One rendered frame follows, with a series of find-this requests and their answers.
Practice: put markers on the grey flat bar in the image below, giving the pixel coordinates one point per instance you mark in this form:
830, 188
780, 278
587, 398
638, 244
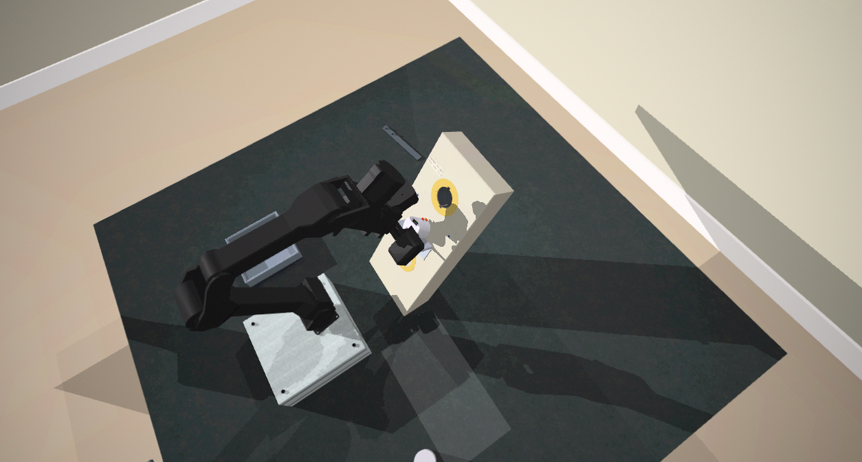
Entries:
402, 143

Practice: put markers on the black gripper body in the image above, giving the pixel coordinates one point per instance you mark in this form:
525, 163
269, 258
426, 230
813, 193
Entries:
407, 243

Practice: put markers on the cream rectangular panel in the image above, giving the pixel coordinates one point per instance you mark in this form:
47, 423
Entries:
459, 193

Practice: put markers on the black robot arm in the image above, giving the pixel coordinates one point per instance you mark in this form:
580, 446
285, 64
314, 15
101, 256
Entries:
206, 297

